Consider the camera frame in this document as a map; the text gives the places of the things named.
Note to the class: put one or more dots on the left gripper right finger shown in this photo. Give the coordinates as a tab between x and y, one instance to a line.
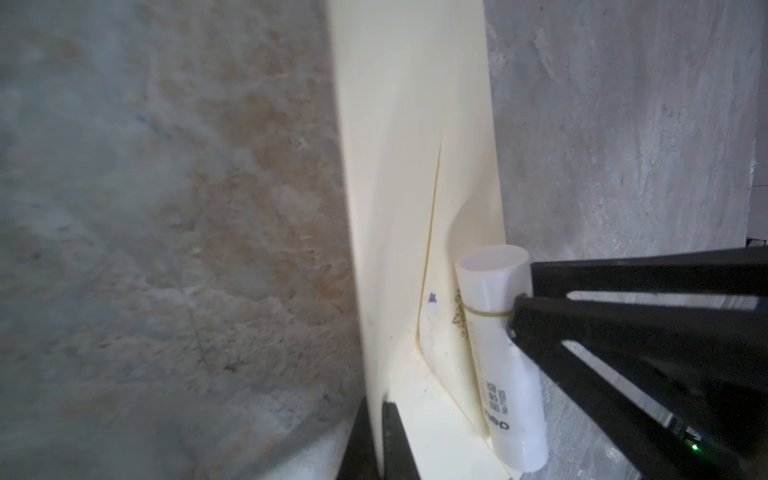
399	462

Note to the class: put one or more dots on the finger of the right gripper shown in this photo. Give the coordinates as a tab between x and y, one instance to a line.
708	367
741	271

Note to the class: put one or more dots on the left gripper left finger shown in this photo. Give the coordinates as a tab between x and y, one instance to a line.
359	461

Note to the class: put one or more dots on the white glue stick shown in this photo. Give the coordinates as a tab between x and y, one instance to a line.
490	279

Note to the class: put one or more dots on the yellow manila envelope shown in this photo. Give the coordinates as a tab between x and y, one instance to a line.
422	186

